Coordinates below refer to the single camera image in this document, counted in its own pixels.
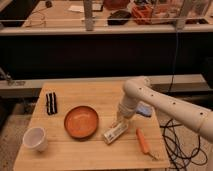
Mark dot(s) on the white paper on bench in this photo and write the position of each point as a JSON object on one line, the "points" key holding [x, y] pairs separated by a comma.
{"points": [[76, 8]]}

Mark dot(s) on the metal post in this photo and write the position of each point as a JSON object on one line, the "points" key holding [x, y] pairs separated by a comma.
{"points": [[181, 19], [88, 14]]}

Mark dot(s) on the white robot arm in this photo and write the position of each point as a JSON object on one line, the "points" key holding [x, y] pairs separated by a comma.
{"points": [[194, 117]]}

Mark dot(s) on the metal clamp at left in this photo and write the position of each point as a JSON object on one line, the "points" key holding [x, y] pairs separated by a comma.
{"points": [[9, 80]]}

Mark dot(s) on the black pouch on bench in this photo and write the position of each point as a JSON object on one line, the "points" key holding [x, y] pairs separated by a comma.
{"points": [[119, 17]]}

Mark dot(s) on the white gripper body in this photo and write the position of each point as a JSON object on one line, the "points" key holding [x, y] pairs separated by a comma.
{"points": [[121, 119]]}

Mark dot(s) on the clear plastic bottle white label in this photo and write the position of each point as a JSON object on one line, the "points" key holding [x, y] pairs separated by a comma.
{"points": [[114, 132]]}

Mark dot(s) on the white cup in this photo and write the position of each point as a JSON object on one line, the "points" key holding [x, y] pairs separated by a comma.
{"points": [[35, 139]]}

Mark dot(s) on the orange box on bench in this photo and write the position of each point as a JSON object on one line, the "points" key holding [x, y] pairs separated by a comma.
{"points": [[141, 14]]}

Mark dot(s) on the black striped block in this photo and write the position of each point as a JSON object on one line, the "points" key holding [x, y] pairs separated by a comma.
{"points": [[51, 103]]}

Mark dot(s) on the blue cloth piece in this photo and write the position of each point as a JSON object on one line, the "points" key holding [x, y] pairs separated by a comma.
{"points": [[144, 110]]}

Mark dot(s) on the orange handled tool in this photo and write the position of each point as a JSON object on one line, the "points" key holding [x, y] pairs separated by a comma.
{"points": [[144, 144]]}

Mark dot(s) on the metal post right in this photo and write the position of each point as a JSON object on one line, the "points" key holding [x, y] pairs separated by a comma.
{"points": [[181, 19]]}

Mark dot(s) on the orange bowl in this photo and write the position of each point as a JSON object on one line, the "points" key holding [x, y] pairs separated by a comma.
{"points": [[81, 122]]}

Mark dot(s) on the metal post left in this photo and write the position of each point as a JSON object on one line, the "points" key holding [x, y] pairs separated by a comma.
{"points": [[88, 14]]}

